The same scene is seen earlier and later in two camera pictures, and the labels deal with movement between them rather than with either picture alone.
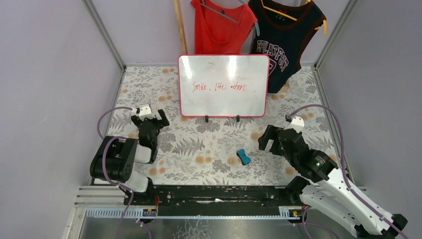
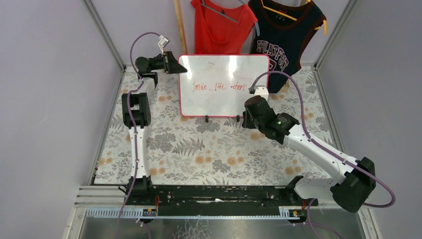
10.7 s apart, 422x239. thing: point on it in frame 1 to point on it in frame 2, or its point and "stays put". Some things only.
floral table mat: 223,150 stays put
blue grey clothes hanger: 256,24 stays put
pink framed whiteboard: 223,85 stays put
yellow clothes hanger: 293,18 stays put
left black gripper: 150,121 to 166,62
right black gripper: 276,138 to 247,119
